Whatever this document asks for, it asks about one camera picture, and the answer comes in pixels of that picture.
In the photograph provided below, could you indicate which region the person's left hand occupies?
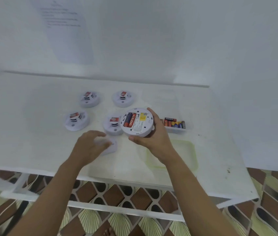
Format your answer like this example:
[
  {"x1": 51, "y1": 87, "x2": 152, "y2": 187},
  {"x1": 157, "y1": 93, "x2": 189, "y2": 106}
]
[{"x1": 69, "y1": 130, "x2": 113, "y2": 167}]

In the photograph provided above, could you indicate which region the white metal table frame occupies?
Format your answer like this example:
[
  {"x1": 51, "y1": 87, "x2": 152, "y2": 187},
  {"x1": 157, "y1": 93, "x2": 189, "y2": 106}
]
[{"x1": 0, "y1": 167, "x2": 260, "y2": 223}]

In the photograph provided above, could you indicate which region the large clear plastic container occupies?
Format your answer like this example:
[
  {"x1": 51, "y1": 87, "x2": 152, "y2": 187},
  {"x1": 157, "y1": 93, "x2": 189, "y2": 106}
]
[{"x1": 160, "y1": 113, "x2": 188, "y2": 135}]

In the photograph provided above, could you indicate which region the printed white paper sheet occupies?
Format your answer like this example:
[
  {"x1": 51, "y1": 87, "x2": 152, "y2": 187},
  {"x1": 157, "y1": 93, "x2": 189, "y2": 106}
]
[{"x1": 30, "y1": 0, "x2": 95, "y2": 65}]

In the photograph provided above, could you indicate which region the white round smoke detector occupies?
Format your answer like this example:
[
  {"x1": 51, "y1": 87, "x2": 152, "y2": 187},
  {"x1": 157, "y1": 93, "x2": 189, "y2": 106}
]
[
  {"x1": 120, "y1": 108, "x2": 156, "y2": 138},
  {"x1": 112, "y1": 90, "x2": 137, "y2": 108},
  {"x1": 64, "y1": 109, "x2": 90, "y2": 132},
  {"x1": 79, "y1": 91, "x2": 101, "y2": 108},
  {"x1": 103, "y1": 113, "x2": 124, "y2": 136}
]

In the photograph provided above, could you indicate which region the person's right forearm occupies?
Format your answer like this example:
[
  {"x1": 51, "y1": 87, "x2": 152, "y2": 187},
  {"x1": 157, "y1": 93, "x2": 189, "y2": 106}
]
[{"x1": 163, "y1": 153, "x2": 239, "y2": 236}]

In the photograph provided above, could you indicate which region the white detector mounting plate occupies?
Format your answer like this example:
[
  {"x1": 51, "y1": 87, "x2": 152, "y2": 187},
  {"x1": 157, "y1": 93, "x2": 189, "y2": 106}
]
[{"x1": 99, "y1": 137, "x2": 118, "y2": 156}]

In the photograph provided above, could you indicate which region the person's right hand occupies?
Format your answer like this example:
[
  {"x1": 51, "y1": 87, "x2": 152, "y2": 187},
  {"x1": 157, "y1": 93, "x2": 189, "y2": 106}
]
[{"x1": 128, "y1": 107, "x2": 179, "y2": 165}]

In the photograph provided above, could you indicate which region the person's left forearm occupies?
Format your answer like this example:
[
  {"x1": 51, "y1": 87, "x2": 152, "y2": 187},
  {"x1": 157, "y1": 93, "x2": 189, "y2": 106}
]
[{"x1": 7, "y1": 158, "x2": 83, "y2": 236}]

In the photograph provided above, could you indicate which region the large green-rimmed clear lid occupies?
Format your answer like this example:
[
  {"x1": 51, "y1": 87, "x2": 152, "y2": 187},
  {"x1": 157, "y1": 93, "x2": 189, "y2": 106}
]
[{"x1": 145, "y1": 140, "x2": 199, "y2": 170}]

